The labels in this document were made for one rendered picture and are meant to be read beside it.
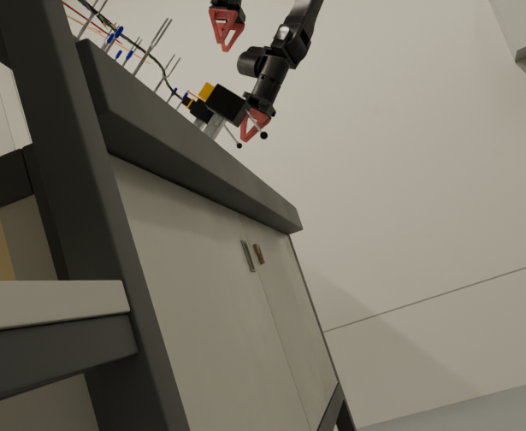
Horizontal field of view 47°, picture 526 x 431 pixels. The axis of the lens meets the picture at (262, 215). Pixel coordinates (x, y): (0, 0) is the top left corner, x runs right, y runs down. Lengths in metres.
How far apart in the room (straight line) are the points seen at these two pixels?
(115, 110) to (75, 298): 0.22
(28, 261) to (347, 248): 2.46
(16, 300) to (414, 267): 2.63
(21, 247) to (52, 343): 0.23
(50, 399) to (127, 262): 0.16
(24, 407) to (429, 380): 2.50
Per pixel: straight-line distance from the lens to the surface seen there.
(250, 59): 1.47
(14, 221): 0.52
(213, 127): 1.07
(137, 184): 0.61
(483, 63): 2.95
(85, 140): 0.40
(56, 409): 0.50
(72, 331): 0.31
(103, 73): 0.52
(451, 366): 2.89
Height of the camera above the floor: 0.61
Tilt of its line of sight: 9 degrees up
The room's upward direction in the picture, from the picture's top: 19 degrees counter-clockwise
